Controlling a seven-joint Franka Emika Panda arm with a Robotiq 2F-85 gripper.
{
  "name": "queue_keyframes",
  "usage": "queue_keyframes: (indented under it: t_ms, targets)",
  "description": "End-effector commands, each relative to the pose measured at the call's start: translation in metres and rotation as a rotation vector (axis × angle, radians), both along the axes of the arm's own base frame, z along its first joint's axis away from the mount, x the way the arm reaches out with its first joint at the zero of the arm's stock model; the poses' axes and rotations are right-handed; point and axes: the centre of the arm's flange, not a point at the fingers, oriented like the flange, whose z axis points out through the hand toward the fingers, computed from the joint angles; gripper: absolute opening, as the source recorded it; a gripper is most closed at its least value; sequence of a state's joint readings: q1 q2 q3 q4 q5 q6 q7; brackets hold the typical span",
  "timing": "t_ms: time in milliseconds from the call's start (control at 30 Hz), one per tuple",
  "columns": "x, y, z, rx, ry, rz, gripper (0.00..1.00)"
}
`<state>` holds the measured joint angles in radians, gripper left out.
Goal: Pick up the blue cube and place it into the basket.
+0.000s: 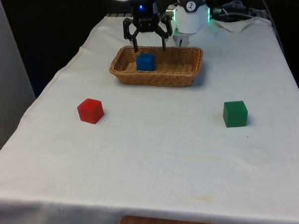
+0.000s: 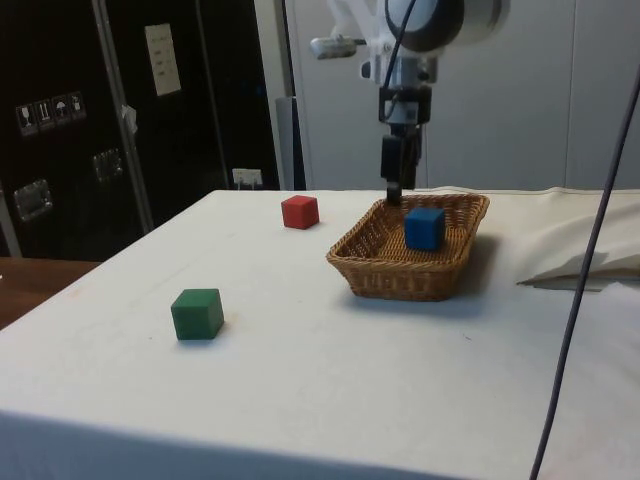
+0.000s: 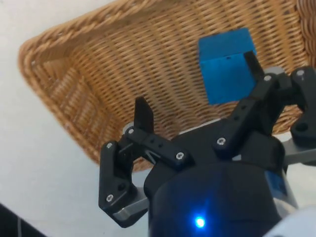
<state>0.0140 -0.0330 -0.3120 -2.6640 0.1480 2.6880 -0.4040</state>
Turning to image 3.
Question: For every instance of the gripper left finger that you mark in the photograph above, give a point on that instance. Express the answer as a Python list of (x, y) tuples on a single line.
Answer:
[(116, 172)]

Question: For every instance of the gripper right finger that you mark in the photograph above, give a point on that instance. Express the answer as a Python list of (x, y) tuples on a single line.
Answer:
[(249, 111)]

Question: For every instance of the blue cube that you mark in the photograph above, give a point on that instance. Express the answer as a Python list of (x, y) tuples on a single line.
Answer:
[(222, 74)]

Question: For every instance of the wicker basket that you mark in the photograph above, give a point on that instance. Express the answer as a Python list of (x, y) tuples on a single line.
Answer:
[(123, 61)]

